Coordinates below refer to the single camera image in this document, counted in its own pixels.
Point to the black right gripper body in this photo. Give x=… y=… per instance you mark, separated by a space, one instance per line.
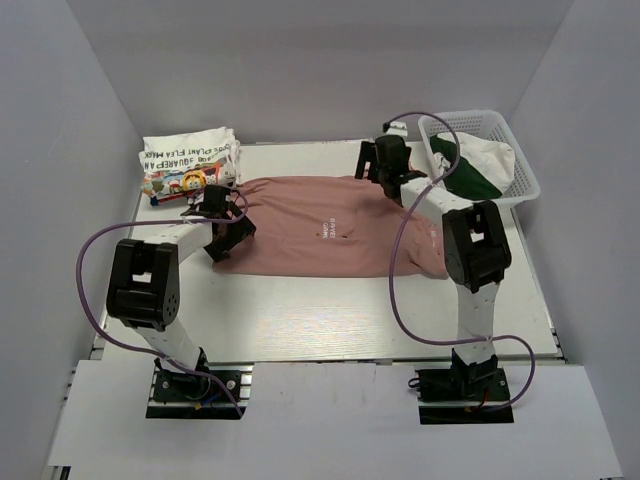
x=370 y=163

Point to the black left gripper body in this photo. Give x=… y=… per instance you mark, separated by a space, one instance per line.
x=232 y=236

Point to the white printed t shirt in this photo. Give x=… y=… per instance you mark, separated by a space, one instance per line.
x=179 y=165

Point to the pink t shirt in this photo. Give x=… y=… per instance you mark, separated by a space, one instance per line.
x=332 y=227

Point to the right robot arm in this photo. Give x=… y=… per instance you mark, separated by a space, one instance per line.
x=476 y=255

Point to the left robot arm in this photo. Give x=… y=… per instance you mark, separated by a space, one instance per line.
x=144 y=287

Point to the green and white t shirt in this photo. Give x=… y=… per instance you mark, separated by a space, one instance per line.
x=486 y=168

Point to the white plastic basket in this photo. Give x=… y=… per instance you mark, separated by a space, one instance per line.
x=488 y=125

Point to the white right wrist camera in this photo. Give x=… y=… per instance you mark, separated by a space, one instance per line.
x=395 y=127

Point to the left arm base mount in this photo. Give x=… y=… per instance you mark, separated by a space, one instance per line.
x=176 y=396

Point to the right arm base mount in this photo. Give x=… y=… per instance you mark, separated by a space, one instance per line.
x=444 y=399

